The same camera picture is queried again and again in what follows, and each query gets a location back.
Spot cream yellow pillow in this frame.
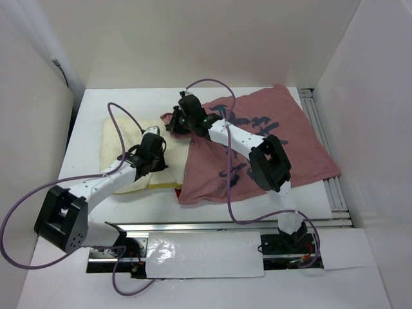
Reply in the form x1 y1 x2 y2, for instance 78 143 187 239
99 115 194 196

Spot pink red printed pillowcase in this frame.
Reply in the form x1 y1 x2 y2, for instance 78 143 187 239
161 86 340 205

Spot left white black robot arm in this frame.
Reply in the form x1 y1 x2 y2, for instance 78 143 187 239
34 133 167 257

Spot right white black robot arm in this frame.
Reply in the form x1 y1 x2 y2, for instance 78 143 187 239
165 91 308 252

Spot white cover plate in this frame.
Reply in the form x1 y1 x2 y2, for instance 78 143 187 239
145 232 265 279

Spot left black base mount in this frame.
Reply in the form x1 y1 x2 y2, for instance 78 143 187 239
86 222 149 279

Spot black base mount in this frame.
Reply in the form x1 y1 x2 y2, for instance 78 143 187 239
86 222 149 279
257 233 323 271

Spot aluminium rail front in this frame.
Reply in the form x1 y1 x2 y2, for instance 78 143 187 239
115 221 278 232

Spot aluminium rail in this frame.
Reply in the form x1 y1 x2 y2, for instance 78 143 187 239
115 221 278 232
297 88 353 228

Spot small wall cable plug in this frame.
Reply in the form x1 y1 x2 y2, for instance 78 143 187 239
50 56 70 88

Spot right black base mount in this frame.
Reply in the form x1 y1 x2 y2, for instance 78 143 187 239
257 233 323 271

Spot aluminium rail right side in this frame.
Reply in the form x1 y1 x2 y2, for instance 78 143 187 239
297 88 353 228

